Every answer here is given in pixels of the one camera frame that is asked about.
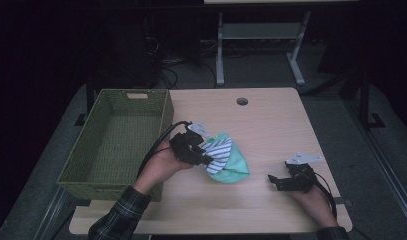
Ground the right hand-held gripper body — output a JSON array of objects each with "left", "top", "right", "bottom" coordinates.
[{"left": 278, "top": 151, "right": 324, "bottom": 194}]

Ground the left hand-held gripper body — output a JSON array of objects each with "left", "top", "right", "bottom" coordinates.
[{"left": 168, "top": 120, "right": 211, "bottom": 167}]

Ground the mint green striped baby garment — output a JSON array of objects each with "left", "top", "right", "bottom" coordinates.
[{"left": 200, "top": 131, "right": 251, "bottom": 185}]

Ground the green woven basket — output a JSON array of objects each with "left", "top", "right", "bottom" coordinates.
[{"left": 56, "top": 88, "right": 175, "bottom": 203}]

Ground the person's left hand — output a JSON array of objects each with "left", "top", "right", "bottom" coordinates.
[{"left": 132, "top": 139, "right": 195, "bottom": 196}]

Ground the person's right hand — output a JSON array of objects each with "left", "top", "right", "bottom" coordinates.
[{"left": 286, "top": 186, "right": 339, "bottom": 230}]

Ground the white metal stand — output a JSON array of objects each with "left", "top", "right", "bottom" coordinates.
[{"left": 215, "top": 9, "right": 312, "bottom": 88}]

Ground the right hand-held gripper cable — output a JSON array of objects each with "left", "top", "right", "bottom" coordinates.
[{"left": 311, "top": 171, "right": 339, "bottom": 222}]

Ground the tangle of floor cables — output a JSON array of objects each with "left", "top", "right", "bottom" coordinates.
[{"left": 142, "top": 34, "right": 219, "bottom": 90}]

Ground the aluminium floor rail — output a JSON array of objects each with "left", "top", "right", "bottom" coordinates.
[
  {"left": 344, "top": 99, "right": 407, "bottom": 223},
  {"left": 32, "top": 186, "right": 77, "bottom": 240}
]

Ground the black frame post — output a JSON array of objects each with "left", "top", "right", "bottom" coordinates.
[
  {"left": 358, "top": 70, "right": 387, "bottom": 130},
  {"left": 73, "top": 73, "right": 95, "bottom": 128}
]

